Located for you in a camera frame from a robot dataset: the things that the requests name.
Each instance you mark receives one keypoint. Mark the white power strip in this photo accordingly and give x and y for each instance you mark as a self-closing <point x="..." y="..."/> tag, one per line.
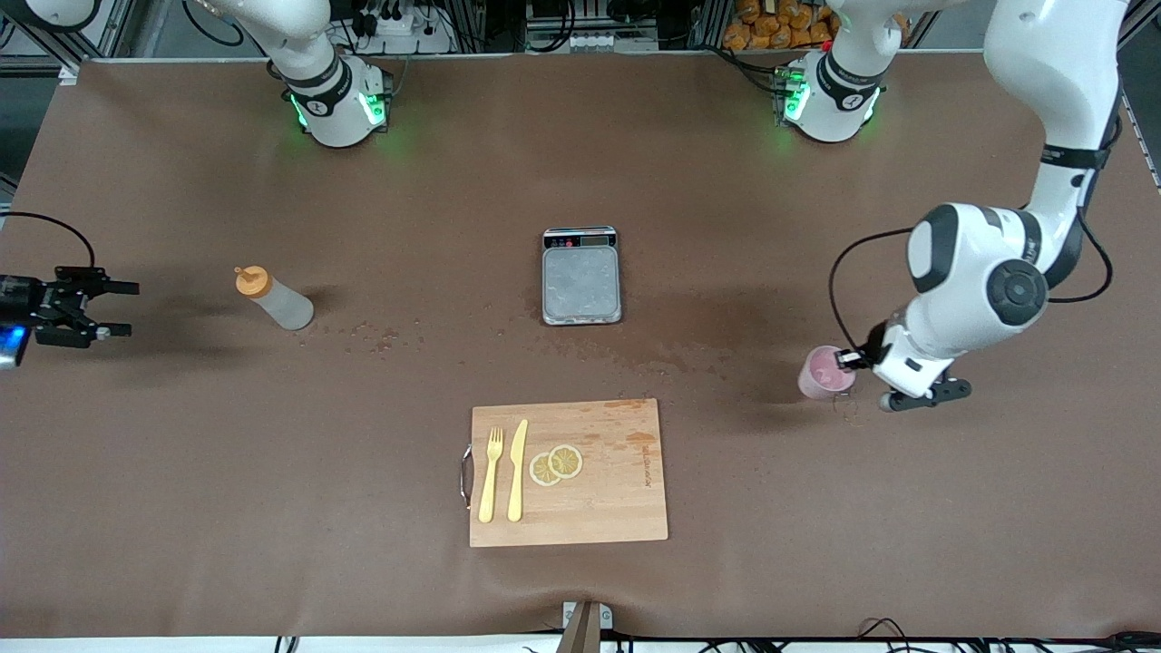
<point x="408" y="23"/>

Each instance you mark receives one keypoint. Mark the black equipment box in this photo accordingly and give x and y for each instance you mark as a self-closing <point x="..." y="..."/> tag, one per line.
<point x="590" y="14"/>

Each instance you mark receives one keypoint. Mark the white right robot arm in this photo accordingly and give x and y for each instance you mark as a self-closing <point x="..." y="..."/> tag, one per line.
<point x="331" y="100"/>

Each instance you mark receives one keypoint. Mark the yellow plastic knife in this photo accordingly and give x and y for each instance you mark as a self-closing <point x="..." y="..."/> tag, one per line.
<point x="517" y="472"/>

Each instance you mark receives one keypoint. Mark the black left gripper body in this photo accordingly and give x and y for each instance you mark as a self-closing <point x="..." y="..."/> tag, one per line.
<point x="873" y="347"/>

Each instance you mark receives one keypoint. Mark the pink plastic cup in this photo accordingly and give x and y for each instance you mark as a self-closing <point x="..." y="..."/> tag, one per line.
<point x="821" y="376"/>

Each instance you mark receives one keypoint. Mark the orange snack bags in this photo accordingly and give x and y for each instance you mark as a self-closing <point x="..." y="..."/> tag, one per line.
<point x="780" y="27"/>

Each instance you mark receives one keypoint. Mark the steel digital kitchen scale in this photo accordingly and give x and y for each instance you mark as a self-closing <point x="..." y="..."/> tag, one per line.
<point x="580" y="281"/>

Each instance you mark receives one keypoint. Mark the lemon slice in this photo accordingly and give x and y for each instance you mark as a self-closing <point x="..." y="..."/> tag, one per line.
<point x="567" y="461"/>
<point x="541" y="472"/>

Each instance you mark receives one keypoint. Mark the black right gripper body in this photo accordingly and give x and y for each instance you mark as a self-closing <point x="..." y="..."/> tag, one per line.
<point x="52" y="306"/>

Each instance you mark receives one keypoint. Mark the yellow plastic fork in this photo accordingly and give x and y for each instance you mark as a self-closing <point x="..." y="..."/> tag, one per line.
<point x="490" y="481"/>

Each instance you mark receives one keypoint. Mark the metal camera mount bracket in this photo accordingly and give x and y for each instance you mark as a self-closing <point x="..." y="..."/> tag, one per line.
<point x="585" y="626"/>

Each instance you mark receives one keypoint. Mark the wooden cutting board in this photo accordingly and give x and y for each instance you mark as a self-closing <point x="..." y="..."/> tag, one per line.
<point x="617" y="499"/>

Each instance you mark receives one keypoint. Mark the clear sauce bottle orange cap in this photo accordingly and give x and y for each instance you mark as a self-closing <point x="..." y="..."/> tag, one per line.
<point x="281" y="304"/>

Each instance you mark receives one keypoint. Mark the aluminium frame rail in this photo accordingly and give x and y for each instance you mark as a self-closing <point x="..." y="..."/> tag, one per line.
<point x="1143" y="136"/>
<point x="68" y="68"/>

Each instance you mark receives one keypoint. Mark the brown table cover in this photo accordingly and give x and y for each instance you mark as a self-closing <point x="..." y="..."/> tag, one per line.
<point x="726" y="544"/>

